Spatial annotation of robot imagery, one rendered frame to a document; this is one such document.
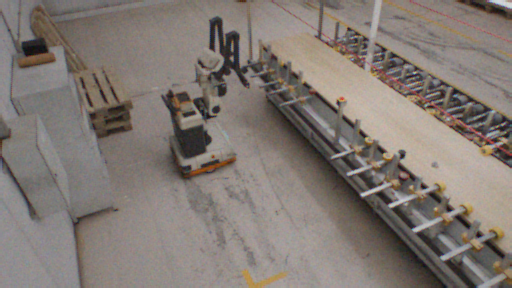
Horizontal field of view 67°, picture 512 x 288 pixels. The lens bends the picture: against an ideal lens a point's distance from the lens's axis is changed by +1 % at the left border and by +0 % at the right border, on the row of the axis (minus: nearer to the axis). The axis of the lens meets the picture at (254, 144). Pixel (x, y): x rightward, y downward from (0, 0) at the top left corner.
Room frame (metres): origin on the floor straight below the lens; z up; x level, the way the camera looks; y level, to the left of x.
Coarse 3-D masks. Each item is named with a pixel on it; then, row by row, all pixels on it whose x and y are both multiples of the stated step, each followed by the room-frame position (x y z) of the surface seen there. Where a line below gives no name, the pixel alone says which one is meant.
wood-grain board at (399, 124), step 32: (320, 64) 4.25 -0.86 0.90; (352, 64) 4.21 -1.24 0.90; (320, 96) 3.57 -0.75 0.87; (352, 96) 3.49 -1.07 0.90; (384, 96) 3.46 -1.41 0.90; (384, 128) 2.90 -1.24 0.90; (416, 128) 2.88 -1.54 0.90; (448, 128) 2.85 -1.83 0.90; (416, 160) 2.43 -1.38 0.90; (448, 160) 2.41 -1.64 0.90; (480, 160) 2.39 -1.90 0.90; (448, 192) 2.04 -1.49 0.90; (480, 192) 2.03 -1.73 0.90
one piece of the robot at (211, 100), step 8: (200, 72) 3.62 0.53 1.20; (208, 72) 3.58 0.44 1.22; (216, 72) 3.62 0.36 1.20; (200, 80) 3.60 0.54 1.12; (208, 80) 3.58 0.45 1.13; (208, 88) 3.65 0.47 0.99; (208, 96) 3.62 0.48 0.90; (216, 96) 3.64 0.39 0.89; (208, 104) 3.62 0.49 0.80; (216, 104) 3.63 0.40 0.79; (208, 112) 3.61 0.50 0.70; (216, 112) 3.62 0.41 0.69
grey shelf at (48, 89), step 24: (24, 72) 3.10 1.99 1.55; (48, 72) 3.08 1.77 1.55; (72, 72) 3.64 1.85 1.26; (24, 96) 2.71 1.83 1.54; (48, 96) 2.77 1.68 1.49; (72, 96) 2.84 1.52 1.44; (48, 120) 2.74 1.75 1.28; (72, 120) 2.81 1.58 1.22; (72, 144) 2.78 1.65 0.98; (96, 144) 3.36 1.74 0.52; (72, 168) 2.75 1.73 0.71; (96, 168) 2.82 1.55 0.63; (72, 192) 2.71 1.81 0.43; (96, 192) 2.79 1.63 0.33; (72, 216) 2.68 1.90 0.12
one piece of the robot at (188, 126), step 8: (176, 104) 3.41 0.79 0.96; (192, 104) 3.61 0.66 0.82; (200, 104) 3.65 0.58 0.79; (176, 112) 3.48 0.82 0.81; (184, 112) 3.47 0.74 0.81; (192, 112) 3.46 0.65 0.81; (200, 112) 3.62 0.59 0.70; (176, 120) 3.51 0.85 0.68; (184, 120) 3.33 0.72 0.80; (192, 120) 3.35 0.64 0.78; (200, 120) 3.39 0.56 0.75; (176, 128) 3.55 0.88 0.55; (184, 128) 3.31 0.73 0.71; (192, 128) 3.35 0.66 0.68; (200, 128) 3.38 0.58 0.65; (176, 136) 3.66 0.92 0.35; (184, 136) 3.31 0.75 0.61; (192, 136) 3.34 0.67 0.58; (200, 136) 3.37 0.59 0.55; (184, 144) 3.31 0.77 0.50; (192, 144) 3.33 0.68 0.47; (200, 144) 3.37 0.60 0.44; (184, 152) 3.33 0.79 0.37; (192, 152) 3.33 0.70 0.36; (200, 152) 3.36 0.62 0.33
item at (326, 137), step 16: (272, 80) 4.27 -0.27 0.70; (288, 96) 3.84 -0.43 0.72; (304, 112) 3.52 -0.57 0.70; (320, 128) 3.21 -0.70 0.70; (352, 160) 2.69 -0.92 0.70; (368, 176) 2.46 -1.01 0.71; (400, 208) 2.08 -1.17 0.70; (416, 224) 1.91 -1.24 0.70; (432, 240) 1.75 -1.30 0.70; (464, 272) 1.48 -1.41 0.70
